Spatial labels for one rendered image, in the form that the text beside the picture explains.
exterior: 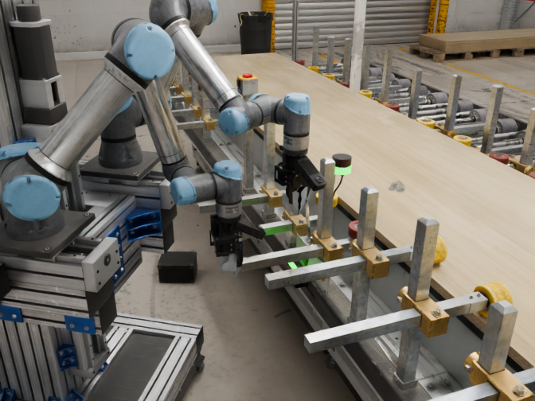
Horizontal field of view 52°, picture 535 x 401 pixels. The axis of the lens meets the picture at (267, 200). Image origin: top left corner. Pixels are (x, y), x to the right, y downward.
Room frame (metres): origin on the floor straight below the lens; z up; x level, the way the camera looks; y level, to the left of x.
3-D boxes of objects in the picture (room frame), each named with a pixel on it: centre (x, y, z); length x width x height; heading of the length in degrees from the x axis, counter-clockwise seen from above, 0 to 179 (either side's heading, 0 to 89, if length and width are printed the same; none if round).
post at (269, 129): (2.01, -0.01, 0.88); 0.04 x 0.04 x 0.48; 20
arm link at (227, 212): (1.38, 0.11, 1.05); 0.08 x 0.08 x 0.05
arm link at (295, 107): (1.49, -0.08, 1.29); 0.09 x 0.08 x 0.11; 53
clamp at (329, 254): (1.52, -0.19, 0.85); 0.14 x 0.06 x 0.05; 20
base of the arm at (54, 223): (1.28, 0.62, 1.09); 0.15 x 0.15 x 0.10
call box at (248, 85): (2.25, 0.08, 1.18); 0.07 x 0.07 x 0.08; 20
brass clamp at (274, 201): (1.98, -0.01, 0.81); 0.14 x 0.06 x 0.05; 20
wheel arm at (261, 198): (1.94, 0.06, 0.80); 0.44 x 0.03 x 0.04; 110
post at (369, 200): (1.30, -0.27, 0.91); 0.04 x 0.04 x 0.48; 20
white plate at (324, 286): (1.56, -0.15, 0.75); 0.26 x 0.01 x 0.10; 20
